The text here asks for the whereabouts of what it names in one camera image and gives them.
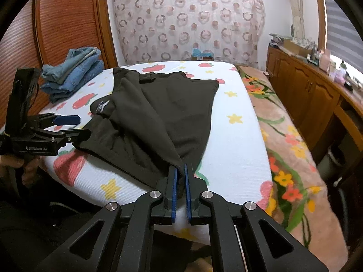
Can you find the cardboard box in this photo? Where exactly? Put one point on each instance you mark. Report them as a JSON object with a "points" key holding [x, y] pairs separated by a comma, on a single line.
{"points": [[296, 47]]}

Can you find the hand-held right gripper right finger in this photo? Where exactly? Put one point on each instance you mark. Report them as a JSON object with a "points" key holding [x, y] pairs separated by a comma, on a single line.
{"points": [[188, 195]]}

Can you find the person's left hand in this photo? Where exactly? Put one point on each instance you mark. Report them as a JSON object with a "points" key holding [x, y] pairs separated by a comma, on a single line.
{"points": [[27, 170]]}

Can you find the white fruit flower printed blanket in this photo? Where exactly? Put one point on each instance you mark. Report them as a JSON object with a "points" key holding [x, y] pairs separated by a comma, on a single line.
{"points": [[235, 147]]}

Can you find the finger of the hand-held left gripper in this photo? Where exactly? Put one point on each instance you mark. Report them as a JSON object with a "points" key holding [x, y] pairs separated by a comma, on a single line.
{"points": [[76, 136], [68, 119]]}

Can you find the wooden cabinet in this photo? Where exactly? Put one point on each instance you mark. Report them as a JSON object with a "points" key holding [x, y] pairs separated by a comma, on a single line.
{"points": [[309, 90]]}

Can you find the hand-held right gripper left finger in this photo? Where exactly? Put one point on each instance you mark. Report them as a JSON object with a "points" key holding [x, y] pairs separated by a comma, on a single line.
{"points": [[173, 195]]}

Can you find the light blue folded jeans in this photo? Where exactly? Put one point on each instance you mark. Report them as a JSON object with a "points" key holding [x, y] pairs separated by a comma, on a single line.
{"points": [[76, 59]]}

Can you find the blue toy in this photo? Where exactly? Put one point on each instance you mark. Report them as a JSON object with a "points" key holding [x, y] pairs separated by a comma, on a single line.
{"points": [[202, 54]]}

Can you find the pink floral blanket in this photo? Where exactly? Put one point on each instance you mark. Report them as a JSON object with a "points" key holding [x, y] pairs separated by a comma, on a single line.
{"points": [[286, 136]]}

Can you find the clutter of small cabinet things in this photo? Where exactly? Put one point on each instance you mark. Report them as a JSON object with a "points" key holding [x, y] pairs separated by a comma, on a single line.
{"points": [[329, 62]]}

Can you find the beige lace curtain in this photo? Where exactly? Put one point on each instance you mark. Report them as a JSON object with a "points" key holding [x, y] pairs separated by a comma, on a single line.
{"points": [[295, 5]]}

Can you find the dark chair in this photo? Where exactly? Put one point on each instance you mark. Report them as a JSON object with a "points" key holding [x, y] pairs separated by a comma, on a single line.
{"points": [[346, 192]]}

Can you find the black pants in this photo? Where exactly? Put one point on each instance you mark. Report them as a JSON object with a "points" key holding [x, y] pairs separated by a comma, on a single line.
{"points": [[158, 113]]}

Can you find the striped window blind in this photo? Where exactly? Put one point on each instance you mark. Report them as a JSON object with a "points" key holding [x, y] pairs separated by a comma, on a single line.
{"points": [[340, 28]]}

